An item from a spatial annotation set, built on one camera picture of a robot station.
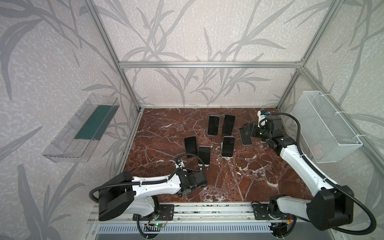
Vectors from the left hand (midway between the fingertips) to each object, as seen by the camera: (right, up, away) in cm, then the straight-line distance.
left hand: (188, 170), depth 84 cm
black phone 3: (+27, +26, +21) cm, 43 cm away
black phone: (+1, +13, +9) cm, 15 cm away
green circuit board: (-13, -21, -13) cm, 28 cm away
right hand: (+35, +28, 0) cm, 45 cm away
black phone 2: (+25, +11, +14) cm, 31 cm away
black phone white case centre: (+9, +8, +10) cm, 16 cm away
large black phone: (+38, +15, +17) cm, 45 cm away
